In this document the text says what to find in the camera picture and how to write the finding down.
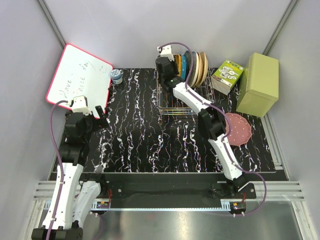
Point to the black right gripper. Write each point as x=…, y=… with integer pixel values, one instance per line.
x=173, y=63

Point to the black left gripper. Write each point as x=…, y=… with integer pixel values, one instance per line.
x=99, y=119

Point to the blue polka dot plate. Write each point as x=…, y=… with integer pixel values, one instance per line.
x=184, y=64

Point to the orange polka dot plate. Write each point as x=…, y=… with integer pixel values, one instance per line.
x=178, y=60

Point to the pink polka dot plate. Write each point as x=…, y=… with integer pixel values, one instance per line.
x=241, y=130

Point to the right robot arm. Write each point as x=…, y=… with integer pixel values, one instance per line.
x=213, y=124

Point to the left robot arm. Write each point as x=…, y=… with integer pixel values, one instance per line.
x=68, y=209

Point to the teal grey plate in rack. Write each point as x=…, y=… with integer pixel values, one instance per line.
x=194, y=72

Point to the dark teal plate in rack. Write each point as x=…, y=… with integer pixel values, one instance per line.
x=189, y=59

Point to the cream plate in rack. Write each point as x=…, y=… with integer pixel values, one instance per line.
x=197, y=69

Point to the beige plate in rack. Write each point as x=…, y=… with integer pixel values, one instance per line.
x=204, y=67

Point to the pink framed whiteboard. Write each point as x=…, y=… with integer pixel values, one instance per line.
x=80, y=73

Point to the small blue lidded jar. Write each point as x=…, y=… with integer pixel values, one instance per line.
x=116, y=76

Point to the green printed paper box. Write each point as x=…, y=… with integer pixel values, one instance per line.
x=226, y=76

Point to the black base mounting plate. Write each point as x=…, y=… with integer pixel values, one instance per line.
x=164, y=191

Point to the light green metal tin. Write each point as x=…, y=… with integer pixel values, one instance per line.
x=259, y=86

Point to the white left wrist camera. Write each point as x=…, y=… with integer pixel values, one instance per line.
x=79, y=104

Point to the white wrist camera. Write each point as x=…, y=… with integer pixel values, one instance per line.
x=166, y=52
x=79, y=104

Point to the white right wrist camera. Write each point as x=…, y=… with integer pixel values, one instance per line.
x=166, y=52

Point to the metal wire dish rack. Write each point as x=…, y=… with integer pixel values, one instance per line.
x=189, y=97

